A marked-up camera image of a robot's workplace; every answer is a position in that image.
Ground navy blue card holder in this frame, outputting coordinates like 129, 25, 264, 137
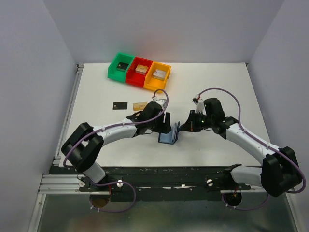
158, 122, 180, 145

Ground gold credit card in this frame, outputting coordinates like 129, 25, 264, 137
132, 101, 148, 111

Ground black credit card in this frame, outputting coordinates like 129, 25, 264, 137
112, 101, 128, 110

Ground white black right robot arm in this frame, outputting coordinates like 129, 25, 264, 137
181, 97, 302, 197

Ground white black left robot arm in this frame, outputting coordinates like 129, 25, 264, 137
61, 99, 171, 184

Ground yellow plastic bin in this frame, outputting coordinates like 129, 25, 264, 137
143, 61, 171, 91

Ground metal block in yellow bin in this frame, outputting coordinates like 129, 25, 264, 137
153, 69, 167, 80

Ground metal block in red bin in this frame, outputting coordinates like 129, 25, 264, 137
135, 64, 148, 75

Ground metal block in green bin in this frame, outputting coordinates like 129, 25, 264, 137
117, 62, 128, 72

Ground green plastic bin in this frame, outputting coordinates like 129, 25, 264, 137
108, 52, 135, 83

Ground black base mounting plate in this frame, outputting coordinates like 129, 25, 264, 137
49, 166, 264, 202

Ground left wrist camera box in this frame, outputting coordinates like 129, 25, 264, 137
153, 96, 168, 108

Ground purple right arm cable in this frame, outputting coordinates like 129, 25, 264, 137
197, 87, 306, 210

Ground aluminium rail frame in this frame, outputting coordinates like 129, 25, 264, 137
26, 63, 85, 232

